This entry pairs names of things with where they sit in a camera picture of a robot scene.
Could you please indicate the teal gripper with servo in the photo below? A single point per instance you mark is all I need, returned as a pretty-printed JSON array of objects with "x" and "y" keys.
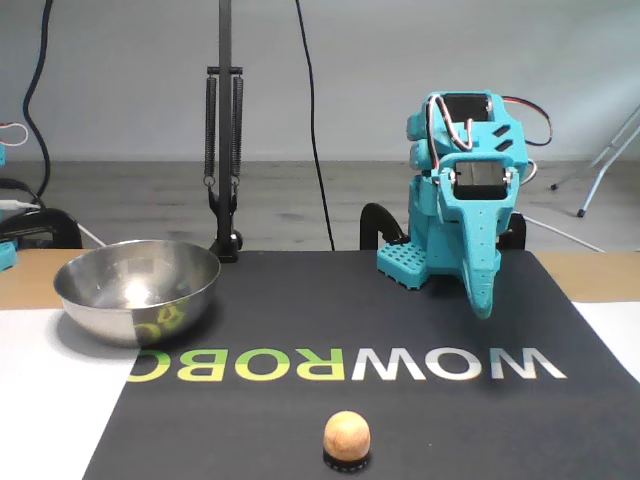
[{"x": 472, "y": 212}]

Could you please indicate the wooden ball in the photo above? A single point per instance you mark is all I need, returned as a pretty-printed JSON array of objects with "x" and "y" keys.
[{"x": 347, "y": 432}]

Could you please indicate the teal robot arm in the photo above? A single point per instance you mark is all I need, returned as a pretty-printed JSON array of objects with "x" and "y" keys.
[{"x": 420, "y": 225}]

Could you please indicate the metal bowl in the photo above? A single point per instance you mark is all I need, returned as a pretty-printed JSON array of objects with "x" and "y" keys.
[{"x": 100, "y": 320}]

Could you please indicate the black C-clamp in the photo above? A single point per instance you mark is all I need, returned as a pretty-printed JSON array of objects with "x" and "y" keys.
[
  {"x": 520, "y": 232},
  {"x": 370, "y": 225},
  {"x": 60, "y": 225}
]

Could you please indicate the white metal stand legs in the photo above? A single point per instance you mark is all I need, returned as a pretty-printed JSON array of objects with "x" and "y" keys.
[{"x": 595, "y": 187}]

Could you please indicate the white paper sheet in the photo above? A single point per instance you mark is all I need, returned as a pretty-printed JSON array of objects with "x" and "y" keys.
[
  {"x": 620, "y": 330},
  {"x": 50, "y": 400}
]

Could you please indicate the black mat with WOWROBO print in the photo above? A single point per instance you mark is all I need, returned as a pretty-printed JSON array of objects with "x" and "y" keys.
[{"x": 300, "y": 310}]

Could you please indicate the teal printed part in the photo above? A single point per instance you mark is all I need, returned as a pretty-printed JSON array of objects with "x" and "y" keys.
[{"x": 6, "y": 257}]

